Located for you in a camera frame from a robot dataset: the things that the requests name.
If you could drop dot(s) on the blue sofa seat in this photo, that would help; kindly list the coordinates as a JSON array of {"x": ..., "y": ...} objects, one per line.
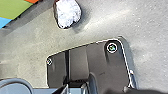
[{"x": 4, "y": 22}]

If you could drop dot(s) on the orange sofa seat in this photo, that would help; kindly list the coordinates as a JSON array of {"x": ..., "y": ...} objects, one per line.
[{"x": 32, "y": 1}]

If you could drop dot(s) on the green sofa seat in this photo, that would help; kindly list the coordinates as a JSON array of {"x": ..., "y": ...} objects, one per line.
[{"x": 13, "y": 8}]

